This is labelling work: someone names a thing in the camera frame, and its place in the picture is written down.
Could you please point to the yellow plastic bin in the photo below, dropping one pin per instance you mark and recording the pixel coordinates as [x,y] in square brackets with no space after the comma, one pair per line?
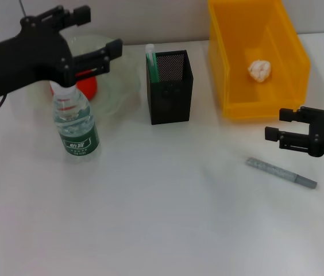
[231,34]

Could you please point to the clear bottle with green label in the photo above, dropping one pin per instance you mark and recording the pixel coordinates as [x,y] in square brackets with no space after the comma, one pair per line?
[77,141]

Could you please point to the black mesh pen holder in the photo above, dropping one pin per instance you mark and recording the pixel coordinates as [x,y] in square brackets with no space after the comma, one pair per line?
[170,103]

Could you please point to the mint green pen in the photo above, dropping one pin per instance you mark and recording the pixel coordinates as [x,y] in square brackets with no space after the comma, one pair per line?
[153,66]

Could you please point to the white paper ball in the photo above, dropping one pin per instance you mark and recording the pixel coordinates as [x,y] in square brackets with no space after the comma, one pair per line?
[259,70]

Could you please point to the pale green glass fruit plate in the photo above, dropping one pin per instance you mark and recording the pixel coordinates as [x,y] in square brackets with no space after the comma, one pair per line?
[119,86]

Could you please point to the red-orange fruit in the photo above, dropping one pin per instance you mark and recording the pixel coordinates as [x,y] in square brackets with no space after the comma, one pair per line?
[88,87]

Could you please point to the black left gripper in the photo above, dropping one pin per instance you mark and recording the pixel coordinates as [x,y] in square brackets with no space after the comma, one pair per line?
[27,60]

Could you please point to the grey marker pen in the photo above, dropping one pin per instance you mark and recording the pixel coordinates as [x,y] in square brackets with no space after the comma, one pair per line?
[279,172]

